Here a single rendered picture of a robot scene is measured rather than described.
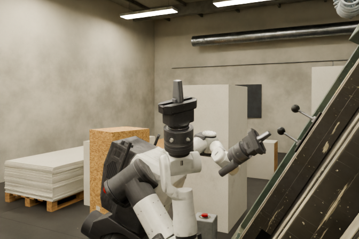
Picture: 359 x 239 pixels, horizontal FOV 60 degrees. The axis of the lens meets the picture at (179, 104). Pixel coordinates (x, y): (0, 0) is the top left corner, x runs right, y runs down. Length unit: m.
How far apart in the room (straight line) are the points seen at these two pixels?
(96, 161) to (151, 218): 2.48
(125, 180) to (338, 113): 0.71
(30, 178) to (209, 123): 2.77
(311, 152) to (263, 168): 5.39
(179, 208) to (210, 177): 2.91
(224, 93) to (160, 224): 2.78
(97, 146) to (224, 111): 1.48
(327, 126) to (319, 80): 3.96
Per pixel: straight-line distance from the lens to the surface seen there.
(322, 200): 0.57
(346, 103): 1.07
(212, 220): 1.81
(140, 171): 1.07
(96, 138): 3.43
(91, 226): 1.50
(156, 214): 1.04
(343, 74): 1.69
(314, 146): 1.07
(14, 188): 5.45
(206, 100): 3.75
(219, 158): 1.46
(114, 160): 1.29
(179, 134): 0.87
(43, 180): 4.91
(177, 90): 0.86
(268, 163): 6.40
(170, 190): 0.93
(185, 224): 0.96
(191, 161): 0.93
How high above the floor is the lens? 1.60
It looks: 1 degrees down
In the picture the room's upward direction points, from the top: straight up
